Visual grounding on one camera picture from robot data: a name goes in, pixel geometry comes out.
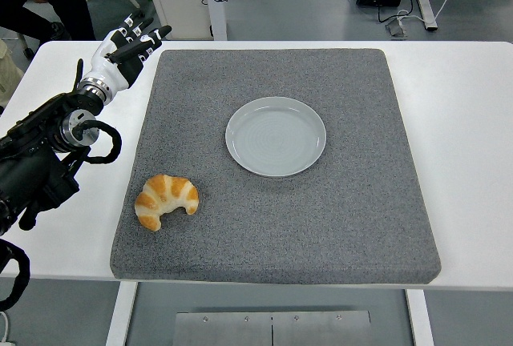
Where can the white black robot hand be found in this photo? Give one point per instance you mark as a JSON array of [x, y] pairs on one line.
[[105, 66]]

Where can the golden croissant bread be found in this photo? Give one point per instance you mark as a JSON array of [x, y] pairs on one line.
[[164, 194]]

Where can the grey round plate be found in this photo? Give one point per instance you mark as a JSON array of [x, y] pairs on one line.
[[276, 137]]

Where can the grey metal plate with screws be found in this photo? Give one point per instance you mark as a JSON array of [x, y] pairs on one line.
[[224, 330]]

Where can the person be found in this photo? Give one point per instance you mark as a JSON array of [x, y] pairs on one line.
[[68, 1]]

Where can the grey chair leg with caster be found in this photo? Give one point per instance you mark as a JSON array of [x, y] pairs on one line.
[[25, 43]]

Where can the beige bag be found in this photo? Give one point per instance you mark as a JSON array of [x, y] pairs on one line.
[[8, 77]]

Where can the grey speckled mat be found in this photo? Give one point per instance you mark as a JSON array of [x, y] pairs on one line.
[[280, 222]]

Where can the white table leg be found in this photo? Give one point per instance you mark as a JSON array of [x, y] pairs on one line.
[[421, 318], [120, 314]]

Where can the grey foot pedal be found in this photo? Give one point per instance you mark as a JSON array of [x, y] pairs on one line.
[[397, 29]]

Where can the white desk post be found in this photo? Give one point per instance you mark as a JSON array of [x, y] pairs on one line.
[[216, 17]]

